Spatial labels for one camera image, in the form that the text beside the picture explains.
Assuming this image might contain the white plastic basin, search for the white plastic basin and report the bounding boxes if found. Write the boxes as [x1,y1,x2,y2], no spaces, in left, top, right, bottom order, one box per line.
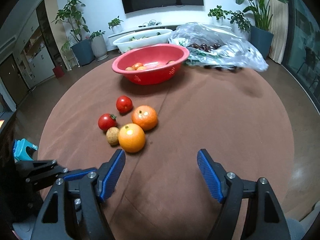
[113,29,172,54]

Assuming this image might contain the tan longan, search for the tan longan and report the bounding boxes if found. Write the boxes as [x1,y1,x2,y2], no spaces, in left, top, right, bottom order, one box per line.
[106,127,119,146]

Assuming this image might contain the orange in bowl back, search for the orange in bowl back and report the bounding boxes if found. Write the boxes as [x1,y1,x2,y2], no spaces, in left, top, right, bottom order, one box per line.
[132,62,144,70]

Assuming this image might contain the floor plant white pot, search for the floor plant white pot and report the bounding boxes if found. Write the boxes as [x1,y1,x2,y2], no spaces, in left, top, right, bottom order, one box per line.
[89,30,108,61]

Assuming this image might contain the beige curtain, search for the beige curtain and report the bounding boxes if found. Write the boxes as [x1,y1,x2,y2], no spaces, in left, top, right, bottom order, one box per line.
[268,0,289,64]

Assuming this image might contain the bright yellow-orange orange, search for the bright yellow-orange orange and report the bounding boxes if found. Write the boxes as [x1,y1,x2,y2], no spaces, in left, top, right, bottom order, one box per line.
[118,123,146,153]

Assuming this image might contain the potted plant right cabinet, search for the potted plant right cabinet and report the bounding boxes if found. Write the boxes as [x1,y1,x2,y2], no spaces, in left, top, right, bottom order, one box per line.
[208,5,229,25]

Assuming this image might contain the small potted plant on cabinet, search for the small potted plant on cabinet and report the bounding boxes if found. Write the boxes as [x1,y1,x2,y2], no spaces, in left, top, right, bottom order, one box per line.
[108,16,123,34]

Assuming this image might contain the tall plant dark pot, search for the tall plant dark pot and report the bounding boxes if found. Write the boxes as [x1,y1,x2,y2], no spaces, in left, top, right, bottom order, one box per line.
[235,0,289,58]

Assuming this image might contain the tall plant blue pot left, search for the tall plant blue pot left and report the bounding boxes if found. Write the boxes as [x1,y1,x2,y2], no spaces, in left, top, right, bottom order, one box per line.
[54,0,94,66]

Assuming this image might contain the clear plastic bag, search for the clear plastic bag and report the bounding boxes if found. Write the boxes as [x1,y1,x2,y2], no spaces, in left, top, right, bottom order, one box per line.
[168,22,268,72]

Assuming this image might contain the red tomato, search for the red tomato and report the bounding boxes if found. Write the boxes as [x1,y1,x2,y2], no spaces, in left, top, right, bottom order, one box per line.
[116,95,133,114]
[98,113,117,132]

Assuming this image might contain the red bin on floor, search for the red bin on floor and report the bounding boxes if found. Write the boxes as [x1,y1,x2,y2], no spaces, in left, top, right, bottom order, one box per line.
[53,65,65,79]

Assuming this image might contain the blue plastic stool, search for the blue plastic stool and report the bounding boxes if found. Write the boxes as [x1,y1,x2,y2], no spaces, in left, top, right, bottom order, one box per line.
[12,138,38,161]

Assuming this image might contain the white tv cabinet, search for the white tv cabinet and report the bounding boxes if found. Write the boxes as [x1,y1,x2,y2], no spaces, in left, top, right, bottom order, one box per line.
[108,23,183,46]

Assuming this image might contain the dark cherries in bag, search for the dark cherries in bag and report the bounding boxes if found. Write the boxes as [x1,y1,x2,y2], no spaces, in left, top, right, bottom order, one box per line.
[188,43,221,52]

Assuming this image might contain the red plastic colander bowl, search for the red plastic colander bowl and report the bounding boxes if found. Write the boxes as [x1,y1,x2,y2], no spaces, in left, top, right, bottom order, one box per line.
[112,43,189,85]

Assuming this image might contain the brown round tablecloth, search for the brown round tablecloth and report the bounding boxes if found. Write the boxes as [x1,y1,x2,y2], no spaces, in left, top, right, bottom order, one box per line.
[38,61,295,239]

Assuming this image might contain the dark orange mandarin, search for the dark orange mandarin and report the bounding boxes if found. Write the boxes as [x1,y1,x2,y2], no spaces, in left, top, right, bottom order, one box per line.
[131,105,158,131]

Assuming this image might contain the leafy potted shrub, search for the leafy potted shrub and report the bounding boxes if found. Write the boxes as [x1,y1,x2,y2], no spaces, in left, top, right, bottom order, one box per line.
[228,10,251,40]

